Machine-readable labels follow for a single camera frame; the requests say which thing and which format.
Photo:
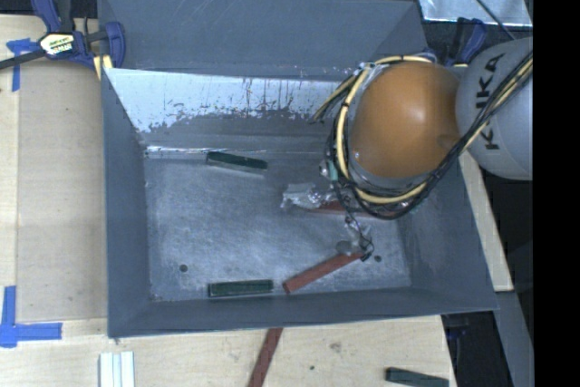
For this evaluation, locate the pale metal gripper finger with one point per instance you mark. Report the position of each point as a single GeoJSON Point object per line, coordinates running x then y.
{"type": "Point", "coordinates": [300, 189]}
{"type": "Point", "coordinates": [294, 202]}

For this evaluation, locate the grey metal bin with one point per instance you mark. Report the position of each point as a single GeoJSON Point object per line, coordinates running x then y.
{"type": "Point", "coordinates": [235, 217]}

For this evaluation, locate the dark green flat block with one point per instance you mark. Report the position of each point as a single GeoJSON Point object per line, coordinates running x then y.
{"type": "Point", "coordinates": [236, 161]}
{"type": "Point", "coordinates": [414, 377]}
{"type": "Point", "coordinates": [241, 288]}

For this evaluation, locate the red-brown flat block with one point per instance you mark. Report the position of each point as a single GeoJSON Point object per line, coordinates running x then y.
{"type": "Point", "coordinates": [266, 355]}
{"type": "Point", "coordinates": [317, 271]}

